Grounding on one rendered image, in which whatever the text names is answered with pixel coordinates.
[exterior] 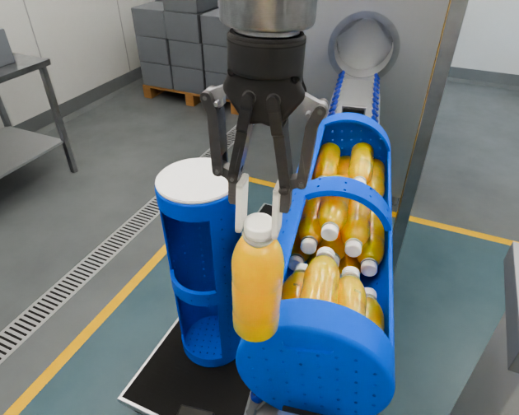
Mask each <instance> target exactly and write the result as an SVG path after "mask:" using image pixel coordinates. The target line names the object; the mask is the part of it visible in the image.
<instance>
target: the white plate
mask: <svg viewBox="0 0 519 415"><path fill-rule="evenodd" d="M155 185H156V189H157V192H158V193H159V194H160V195H161V196H162V197H163V198H166V199H168V200H170V201H172V202H175V203H183V204H202V203H211V202H213V201H216V200H218V199H221V198H224V197H225V196H227V195H228V181H227V179H226V178H224V177H222V176H215V175H214V174H213V171H212V162H211V158H205V157H198V158H190V159H185V160H182V161H177V162H175V163H173V164H170V165H169V166H167V167H166V168H164V169H163V170H162V171H161V172H160V173H159V174H158V175H157V177H156V180H155Z"/></svg>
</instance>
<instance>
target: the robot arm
mask: <svg viewBox="0 0 519 415"><path fill-rule="evenodd" d="M317 1H318V0H219V19H220V22H221V23H222V24H223V25H225V26H228V27H231V29H230V30H229V31H228V32H227V77H226V79H225V81H224V83H223V84H222V85H220V86H209V87H208V88H207V89H206V90H205V91H203V92H202V93H201V94H200V97H199V98H200V100H201V102H202V104H203V107H204V109H205V111H206V114H207V119H208V135H209V145H210V153H211V162H212V171H213V174H214V175H215V176H222V177H224V178H226V179H227V181H228V202H229V203H230V204H233V205H236V222H235V232H236V233H241V231H242V229H243V227H244V220H245V218H246V217H247V203H248V184H249V175H248V174H246V173H244V174H242V175H241V173H242V172H243V170H244V169H245V168H244V164H245V158H246V153H247V150H248V146H249V142H250V135H251V132H252V128H253V124H265V125H267V126H270V131H271V135H272V137H273V140H274V151H275V157H276V164H277V170H278V181H277V183H276V185H275V187H274V191H273V206H272V227H271V238H272V239H273V240H276V239H277V238H278V234H279V232H280V229H281V227H282V215H283V213H288V212H289V209H290V207H291V205H292V190H293V189H304V188H305V187H306V185H307V182H308V180H309V176H310V173H311V164H312V159H313V155H314V150H315V145H316V138H317V133H318V128H319V125H320V122H321V121H322V119H323V118H324V117H325V114H326V111H327V109H328V106H329V101H328V100H327V99H325V98H321V99H317V98H315V97H314V96H312V95H310V94H308V93H307V92H306V86H305V84H304V81H303V68H304V58H305V50H306V36H305V34H304V32H303V30H308V29H310V28H312V26H313V25H314V24H315V22H316V9H317ZM226 95H227V97H228V99H229V100H230V102H231V103H232V105H233V106H234V108H235V109H236V111H237V113H238V114H239V116H238V120H237V125H236V137H235V141H234V146H233V150H232V154H231V162H230V163H228V152H227V129H226V117H225V108H224V104H225V103H226ZM300 104H302V105H303V107H304V112H303V115H304V117H305V118H306V119H308V121H307V123H306V127H305V132H304V137H303V142H302V151H301V156H300V161H299V166H298V172H297V173H296V174H293V168H292V154H291V147H290V139H289V131H288V117H289V116H290V114H291V113H292V112H293V111H294V110H295V109H296V108H297V107H298V106H299V105H300Z"/></svg>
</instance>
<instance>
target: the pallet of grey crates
mask: <svg viewBox="0 0 519 415"><path fill-rule="evenodd" d="M131 12H132V17H133V26H134V31H135V37H136V42H137V47H138V56H139V60H140V65H141V70H142V75H143V93H144V97H146V98H150V99H152V98H154V97H155V96H158V95H159V94H161V93H162V92H164V91H171V92H175V93H180V94H185V103H186V105H189V106H196V105H197V104H198V103H200V102H201V100H200V98H199V97H200V94H201V93H202V92H203V91H205V90H206V89H207V88H208V87H209V86H220V85H222V84H223V83H224V81H225V79H226V77H227V32H228V31H229V30H230V29H231V27H228V26H225V25H223V24H222V23H221V22H220V19H219V0H155V1H152V2H148V3H144V4H142V5H139V6H136V7H131Z"/></svg>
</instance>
